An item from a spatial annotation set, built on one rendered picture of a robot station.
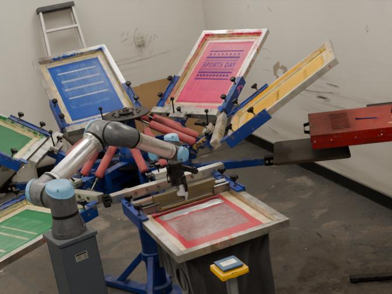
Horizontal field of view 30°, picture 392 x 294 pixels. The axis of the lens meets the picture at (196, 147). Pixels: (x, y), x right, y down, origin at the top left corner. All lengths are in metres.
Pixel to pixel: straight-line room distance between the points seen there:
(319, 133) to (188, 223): 1.06
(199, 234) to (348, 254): 1.94
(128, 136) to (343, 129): 1.48
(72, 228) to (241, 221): 0.90
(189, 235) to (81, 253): 0.61
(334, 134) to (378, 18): 1.43
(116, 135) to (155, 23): 4.80
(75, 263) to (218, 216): 0.87
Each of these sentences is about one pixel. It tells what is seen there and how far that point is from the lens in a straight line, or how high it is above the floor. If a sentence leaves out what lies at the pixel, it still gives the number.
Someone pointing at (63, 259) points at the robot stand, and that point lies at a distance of 3.17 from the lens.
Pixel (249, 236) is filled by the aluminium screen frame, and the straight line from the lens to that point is 3.42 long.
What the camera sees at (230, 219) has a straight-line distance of 3.66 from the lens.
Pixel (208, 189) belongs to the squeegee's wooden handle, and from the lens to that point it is 3.92.
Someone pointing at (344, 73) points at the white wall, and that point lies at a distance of 5.98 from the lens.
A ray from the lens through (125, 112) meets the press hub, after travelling 4.55.
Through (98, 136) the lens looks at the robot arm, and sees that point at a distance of 3.38.
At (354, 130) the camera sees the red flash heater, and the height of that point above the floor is 1.10.
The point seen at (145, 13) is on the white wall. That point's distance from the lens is 8.02.
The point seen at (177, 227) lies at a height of 0.96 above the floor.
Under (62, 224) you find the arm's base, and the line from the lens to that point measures 3.16.
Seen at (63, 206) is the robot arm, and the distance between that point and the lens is 3.13.
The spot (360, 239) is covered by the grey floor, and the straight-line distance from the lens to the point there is 5.48.
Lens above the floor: 2.43
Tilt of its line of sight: 18 degrees down
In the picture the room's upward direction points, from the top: 9 degrees counter-clockwise
